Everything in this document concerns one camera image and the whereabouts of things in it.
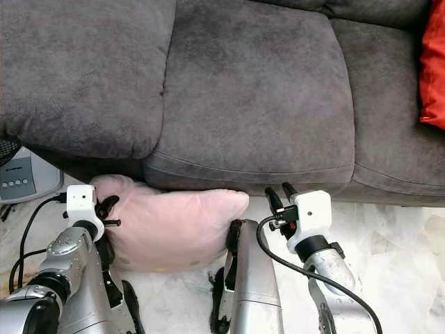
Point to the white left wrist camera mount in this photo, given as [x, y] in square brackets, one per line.
[80, 202]

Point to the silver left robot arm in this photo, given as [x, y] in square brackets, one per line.
[69, 257]

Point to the dark brown fabric sofa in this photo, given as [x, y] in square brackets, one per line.
[250, 104]

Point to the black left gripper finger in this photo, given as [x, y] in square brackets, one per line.
[110, 203]

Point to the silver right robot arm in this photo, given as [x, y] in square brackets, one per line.
[330, 268]

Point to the red rectangular pillow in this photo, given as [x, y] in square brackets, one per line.
[434, 69]

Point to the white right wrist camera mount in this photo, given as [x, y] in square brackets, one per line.
[313, 212]

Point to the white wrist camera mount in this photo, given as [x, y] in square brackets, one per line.
[80, 202]
[313, 212]

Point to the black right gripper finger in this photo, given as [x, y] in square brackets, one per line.
[290, 193]
[275, 200]

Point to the grey white fan base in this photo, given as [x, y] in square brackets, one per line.
[28, 181]

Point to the pink cat face pillow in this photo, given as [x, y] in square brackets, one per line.
[174, 229]

